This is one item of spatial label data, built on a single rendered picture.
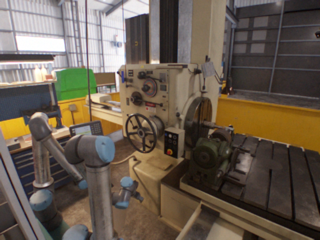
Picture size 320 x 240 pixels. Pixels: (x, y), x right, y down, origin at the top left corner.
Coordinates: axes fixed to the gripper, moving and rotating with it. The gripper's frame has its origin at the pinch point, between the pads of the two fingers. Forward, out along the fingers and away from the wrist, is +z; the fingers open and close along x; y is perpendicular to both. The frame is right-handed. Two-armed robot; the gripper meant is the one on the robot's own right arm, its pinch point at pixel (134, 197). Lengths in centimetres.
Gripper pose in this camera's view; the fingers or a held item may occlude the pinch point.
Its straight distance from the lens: 154.3
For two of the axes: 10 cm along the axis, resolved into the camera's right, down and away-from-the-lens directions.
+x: 9.1, 2.4, -3.4
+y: -4.1, 6.4, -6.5
